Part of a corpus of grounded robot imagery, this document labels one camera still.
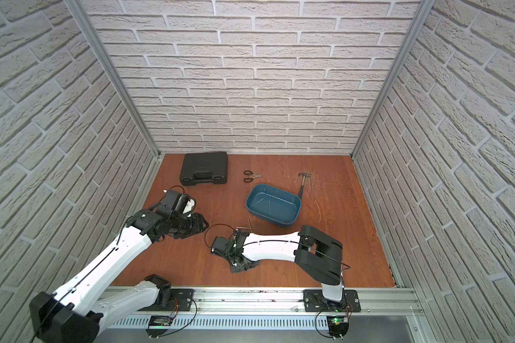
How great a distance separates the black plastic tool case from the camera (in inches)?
41.4

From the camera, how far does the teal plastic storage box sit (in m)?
0.91

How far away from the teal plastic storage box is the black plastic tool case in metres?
0.18

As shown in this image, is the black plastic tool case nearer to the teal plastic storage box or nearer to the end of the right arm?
the teal plastic storage box
